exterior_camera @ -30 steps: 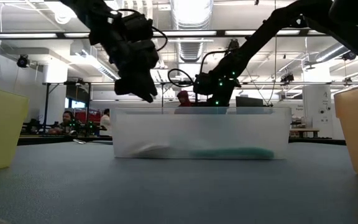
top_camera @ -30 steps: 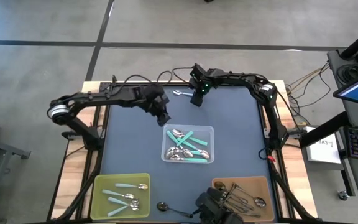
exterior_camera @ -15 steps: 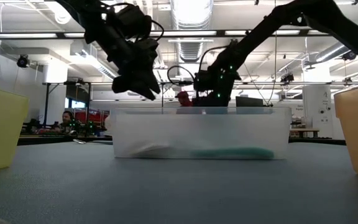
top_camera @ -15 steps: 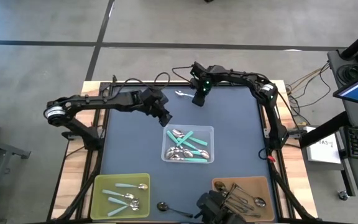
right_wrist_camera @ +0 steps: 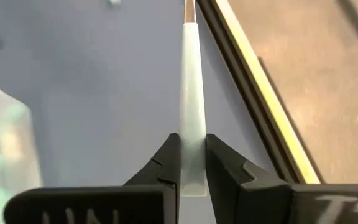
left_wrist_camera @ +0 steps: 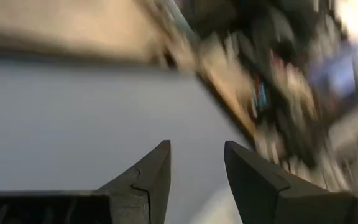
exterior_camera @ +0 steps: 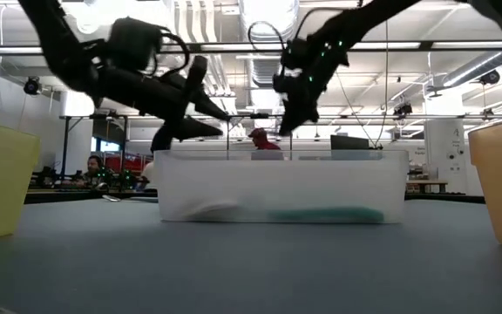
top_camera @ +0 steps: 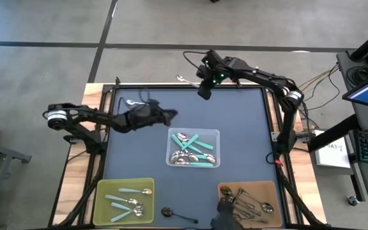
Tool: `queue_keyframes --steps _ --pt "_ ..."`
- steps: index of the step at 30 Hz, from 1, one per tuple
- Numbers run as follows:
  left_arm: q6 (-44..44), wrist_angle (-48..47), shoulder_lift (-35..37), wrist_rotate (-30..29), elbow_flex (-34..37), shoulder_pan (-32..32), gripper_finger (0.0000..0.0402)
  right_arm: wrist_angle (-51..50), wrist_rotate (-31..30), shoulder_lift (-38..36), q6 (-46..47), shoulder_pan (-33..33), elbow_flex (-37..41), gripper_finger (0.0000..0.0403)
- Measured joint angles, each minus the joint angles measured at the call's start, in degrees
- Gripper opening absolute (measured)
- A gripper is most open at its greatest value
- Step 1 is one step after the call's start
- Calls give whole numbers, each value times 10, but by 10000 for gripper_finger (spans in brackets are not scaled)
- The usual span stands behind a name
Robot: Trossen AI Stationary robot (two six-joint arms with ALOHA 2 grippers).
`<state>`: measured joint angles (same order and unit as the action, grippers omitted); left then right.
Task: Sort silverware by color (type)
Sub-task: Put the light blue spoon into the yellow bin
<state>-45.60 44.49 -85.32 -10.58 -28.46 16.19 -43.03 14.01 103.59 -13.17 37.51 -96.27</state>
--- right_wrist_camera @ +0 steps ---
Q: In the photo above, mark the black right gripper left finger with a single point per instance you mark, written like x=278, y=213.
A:
x=104, y=205

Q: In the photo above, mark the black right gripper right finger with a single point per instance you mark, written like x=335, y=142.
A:
x=259, y=202

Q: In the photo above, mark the clear plastic bin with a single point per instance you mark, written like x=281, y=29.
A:
x=17, y=130

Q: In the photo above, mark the blue-grey table mat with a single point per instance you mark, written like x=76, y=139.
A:
x=104, y=93

